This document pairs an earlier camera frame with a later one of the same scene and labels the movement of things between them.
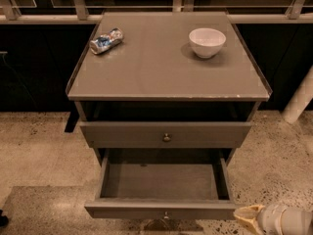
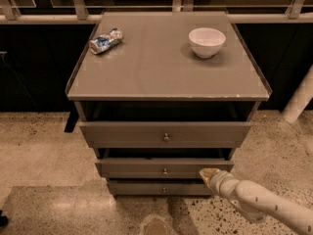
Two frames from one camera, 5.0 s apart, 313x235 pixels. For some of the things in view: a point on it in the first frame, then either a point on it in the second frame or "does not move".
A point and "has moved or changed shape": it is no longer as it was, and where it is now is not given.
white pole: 299,99 does not move
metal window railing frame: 184,2 does not move
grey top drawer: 166,134 does not move
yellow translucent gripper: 269,218 to 219,180
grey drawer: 163,185 has moved or changed shape
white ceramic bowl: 206,42 does not move
